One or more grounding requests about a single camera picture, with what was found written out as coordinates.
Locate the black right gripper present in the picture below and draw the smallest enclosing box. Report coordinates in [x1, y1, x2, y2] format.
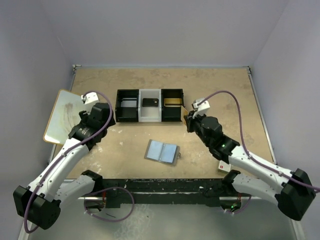
[184, 109, 212, 148]

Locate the gold credit card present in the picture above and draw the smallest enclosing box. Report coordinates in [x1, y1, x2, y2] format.
[180, 106, 189, 126]

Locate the grey card holder wallet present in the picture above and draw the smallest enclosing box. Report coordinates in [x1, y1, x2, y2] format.
[144, 139, 181, 166]

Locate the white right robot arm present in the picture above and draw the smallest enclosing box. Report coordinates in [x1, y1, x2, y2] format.
[183, 111, 316, 221]

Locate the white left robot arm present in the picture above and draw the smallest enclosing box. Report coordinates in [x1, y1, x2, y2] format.
[13, 102, 116, 234]

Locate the silver card in tray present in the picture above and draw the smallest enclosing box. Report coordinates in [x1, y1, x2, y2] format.
[120, 98, 137, 108]

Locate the gold card in tray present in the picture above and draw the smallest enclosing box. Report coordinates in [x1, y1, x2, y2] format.
[164, 98, 182, 107]

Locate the black card in tray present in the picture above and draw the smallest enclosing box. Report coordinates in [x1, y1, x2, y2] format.
[142, 98, 159, 108]

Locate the three-compartment card tray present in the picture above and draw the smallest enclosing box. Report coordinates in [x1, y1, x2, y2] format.
[115, 88, 185, 123]

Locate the wood-framed whiteboard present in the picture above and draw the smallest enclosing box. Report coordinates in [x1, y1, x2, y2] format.
[43, 89, 85, 145]

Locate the small white red box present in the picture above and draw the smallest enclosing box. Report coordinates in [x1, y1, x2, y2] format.
[217, 160, 232, 173]

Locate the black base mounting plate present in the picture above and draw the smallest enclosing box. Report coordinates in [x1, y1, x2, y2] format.
[77, 178, 251, 209]

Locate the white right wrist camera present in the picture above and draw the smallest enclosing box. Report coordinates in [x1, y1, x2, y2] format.
[191, 98, 210, 118]

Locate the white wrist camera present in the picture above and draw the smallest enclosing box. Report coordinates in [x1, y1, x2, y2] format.
[191, 98, 210, 118]
[80, 91, 99, 105]

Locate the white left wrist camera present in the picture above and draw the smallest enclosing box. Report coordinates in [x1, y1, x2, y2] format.
[80, 91, 99, 105]

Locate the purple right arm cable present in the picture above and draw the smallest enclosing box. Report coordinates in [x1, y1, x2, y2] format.
[197, 90, 320, 194]

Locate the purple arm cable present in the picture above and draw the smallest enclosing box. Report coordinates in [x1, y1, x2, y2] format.
[23, 90, 113, 234]
[197, 90, 320, 194]

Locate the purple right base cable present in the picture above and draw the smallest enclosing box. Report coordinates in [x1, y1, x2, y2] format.
[223, 193, 252, 215]

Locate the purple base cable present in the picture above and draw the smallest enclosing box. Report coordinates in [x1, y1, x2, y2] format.
[223, 193, 252, 215]
[83, 186, 136, 222]

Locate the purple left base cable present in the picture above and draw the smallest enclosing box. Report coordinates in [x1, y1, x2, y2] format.
[83, 186, 136, 222]

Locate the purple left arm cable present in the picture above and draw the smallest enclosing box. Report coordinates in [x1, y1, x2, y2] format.
[23, 90, 113, 234]

